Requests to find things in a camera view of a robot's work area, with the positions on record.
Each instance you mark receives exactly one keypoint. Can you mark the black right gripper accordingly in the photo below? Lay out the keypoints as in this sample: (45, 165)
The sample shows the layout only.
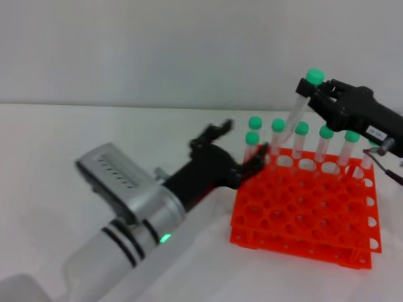
(359, 110)

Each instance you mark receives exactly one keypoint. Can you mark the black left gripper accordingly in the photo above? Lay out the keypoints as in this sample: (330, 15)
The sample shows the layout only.
(207, 170)

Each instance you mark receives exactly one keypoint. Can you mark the clear test tube green cap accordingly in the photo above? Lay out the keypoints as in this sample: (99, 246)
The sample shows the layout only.
(366, 162)
(324, 144)
(277, 138)
(299, 107)
(299, 141)
(255, 123)
(348, 148)
(252, 141)

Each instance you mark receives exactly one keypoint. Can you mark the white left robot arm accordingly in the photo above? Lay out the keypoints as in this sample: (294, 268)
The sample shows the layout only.
(104, 251)

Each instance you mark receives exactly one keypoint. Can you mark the orange test tube rack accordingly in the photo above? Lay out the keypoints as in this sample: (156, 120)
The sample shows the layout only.
(302, 210)

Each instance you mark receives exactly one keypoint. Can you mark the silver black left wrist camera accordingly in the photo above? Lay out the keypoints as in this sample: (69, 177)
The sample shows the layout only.
(122, 176)

